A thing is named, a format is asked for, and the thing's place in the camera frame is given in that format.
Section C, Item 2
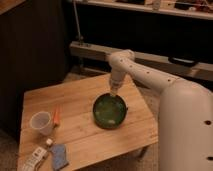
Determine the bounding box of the white remote control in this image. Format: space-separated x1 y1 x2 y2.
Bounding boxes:
21 147 48 171

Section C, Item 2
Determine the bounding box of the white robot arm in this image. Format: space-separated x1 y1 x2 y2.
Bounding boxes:
107 50 213 171

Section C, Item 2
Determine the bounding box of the blue cloth sponge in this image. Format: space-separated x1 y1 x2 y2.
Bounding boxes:
50 144 69 171

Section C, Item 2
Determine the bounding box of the orange marker pen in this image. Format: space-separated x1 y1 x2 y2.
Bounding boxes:
53 107 60 126

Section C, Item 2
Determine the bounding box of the tan gripper finger tip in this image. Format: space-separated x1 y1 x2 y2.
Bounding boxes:
110 88 118 97

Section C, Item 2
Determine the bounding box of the wooden table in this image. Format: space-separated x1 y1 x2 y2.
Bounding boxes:
18 74 158 171

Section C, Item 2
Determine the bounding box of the metal vertical pole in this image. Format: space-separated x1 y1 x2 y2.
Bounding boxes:
73 0 83 45

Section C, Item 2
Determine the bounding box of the long grey bench rail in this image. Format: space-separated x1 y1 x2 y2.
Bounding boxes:
69 41 213 81

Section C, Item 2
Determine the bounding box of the small white cube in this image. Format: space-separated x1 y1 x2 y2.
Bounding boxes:
46 138 53 146

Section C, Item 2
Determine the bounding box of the clear plastic cup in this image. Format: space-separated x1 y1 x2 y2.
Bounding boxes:
30 111 53 136

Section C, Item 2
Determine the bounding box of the black handle on bench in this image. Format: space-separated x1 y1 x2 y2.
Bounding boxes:
168 57 198 67

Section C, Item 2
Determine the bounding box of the green ceramic bowl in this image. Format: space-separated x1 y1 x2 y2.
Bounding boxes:
92 93 128 129

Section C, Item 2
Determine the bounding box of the upper shelf with clutter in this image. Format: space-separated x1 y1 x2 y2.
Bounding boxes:
67 0 213 21

